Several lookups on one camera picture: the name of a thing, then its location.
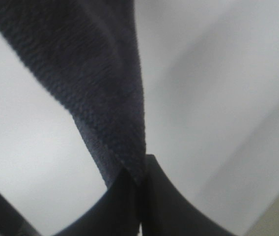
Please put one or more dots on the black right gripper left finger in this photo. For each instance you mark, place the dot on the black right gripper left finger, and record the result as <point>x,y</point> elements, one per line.
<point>115,214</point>

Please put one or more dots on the dark grey towel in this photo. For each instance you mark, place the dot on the dark grey towel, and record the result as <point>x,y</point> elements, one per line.
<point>85,54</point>

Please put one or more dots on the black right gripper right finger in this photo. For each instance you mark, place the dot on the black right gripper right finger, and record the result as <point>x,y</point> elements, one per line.
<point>165,212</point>

